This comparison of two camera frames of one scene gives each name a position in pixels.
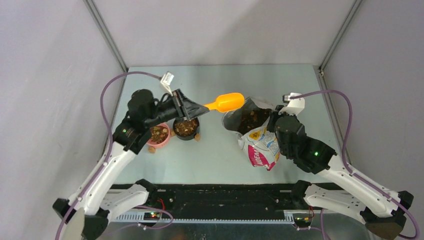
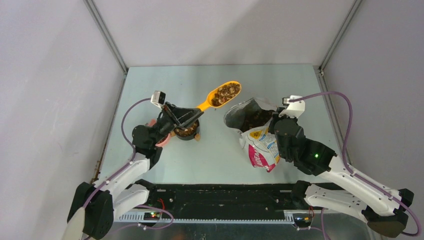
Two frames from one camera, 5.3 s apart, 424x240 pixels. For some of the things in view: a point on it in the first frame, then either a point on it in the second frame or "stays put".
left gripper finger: (194, 111) to (185, 124)
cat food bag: (256, 136) stays put
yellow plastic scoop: (228, 101) to (222, 95)
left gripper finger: (192, 108) to (181, 112)
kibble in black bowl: (185, 128) stays put
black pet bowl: (186, 130) stays put
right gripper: (274, 115) stays put
